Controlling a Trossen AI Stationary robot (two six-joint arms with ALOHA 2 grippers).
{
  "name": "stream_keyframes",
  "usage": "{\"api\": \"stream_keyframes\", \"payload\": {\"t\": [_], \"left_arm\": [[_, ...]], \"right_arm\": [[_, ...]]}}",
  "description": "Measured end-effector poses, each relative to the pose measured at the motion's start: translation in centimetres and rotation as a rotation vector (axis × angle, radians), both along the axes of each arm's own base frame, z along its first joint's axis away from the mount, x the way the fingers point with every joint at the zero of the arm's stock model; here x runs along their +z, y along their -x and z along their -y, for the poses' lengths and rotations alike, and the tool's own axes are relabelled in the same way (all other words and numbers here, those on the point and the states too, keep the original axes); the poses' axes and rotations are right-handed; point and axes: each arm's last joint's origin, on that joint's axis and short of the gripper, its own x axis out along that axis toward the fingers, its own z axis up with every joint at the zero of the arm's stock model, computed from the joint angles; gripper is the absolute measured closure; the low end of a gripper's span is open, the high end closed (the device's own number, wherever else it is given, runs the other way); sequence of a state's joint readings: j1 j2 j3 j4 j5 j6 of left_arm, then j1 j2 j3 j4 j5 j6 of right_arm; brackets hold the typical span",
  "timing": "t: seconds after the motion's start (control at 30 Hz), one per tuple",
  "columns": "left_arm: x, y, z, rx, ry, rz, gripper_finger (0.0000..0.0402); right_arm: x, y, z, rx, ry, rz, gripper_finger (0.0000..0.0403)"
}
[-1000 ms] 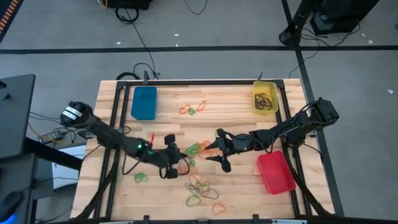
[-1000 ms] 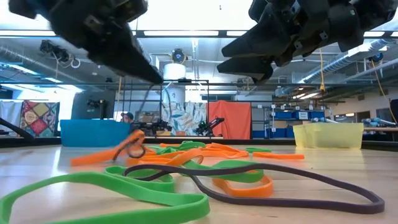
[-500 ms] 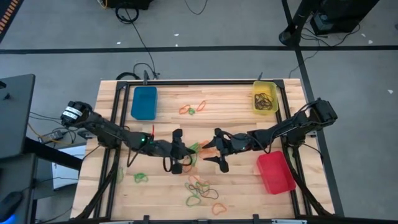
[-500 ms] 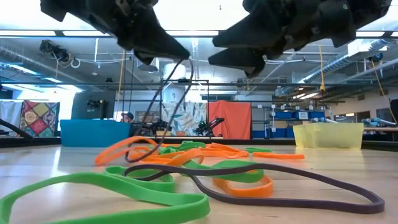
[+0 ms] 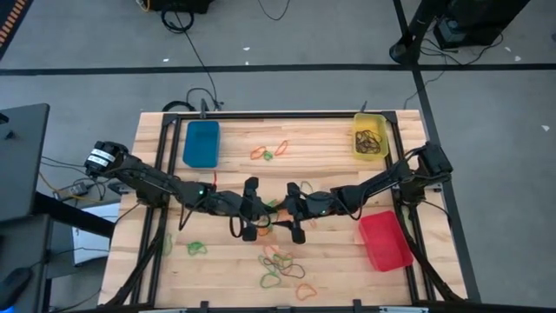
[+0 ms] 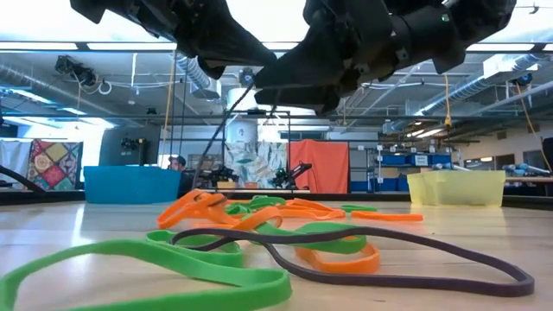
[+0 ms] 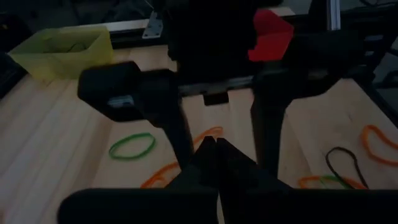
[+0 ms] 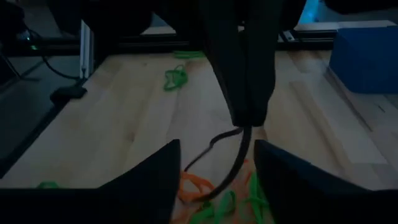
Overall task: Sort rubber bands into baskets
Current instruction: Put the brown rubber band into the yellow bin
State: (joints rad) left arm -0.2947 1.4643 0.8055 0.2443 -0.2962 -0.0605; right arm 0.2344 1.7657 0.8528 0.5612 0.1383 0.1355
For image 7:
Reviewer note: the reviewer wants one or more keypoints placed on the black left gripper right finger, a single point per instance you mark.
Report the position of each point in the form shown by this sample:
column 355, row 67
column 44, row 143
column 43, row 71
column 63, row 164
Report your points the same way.
column 239, row 177

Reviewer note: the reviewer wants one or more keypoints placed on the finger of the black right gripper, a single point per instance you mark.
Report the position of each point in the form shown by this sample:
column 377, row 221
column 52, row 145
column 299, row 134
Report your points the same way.
column 267, row 124
column 155, row 99

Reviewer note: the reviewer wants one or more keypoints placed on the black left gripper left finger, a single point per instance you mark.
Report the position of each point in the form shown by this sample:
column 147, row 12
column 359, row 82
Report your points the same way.
column 202, row 174

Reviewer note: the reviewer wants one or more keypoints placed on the pink-red plastic basket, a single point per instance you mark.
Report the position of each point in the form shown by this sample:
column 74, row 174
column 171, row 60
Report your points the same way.
column 270, row 40

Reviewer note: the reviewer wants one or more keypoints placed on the green rubber band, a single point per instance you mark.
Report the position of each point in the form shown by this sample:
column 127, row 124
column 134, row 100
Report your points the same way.
column 110, row 152
column 332, row 178

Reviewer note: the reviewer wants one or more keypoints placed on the dark purple rubber band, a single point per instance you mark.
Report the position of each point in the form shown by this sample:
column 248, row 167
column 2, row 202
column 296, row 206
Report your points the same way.
column 327, row 158

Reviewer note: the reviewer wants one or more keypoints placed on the yellow translucent plastic basket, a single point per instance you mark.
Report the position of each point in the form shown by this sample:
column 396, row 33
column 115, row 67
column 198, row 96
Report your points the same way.
column 62, row 62

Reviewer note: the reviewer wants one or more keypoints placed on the silver corner bracket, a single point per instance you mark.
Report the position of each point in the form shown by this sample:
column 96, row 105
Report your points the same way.
column 153, row 28

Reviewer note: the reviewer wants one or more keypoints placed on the aluminium frame post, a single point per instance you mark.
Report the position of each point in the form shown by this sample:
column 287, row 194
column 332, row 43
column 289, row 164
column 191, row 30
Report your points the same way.
column 334, row 14

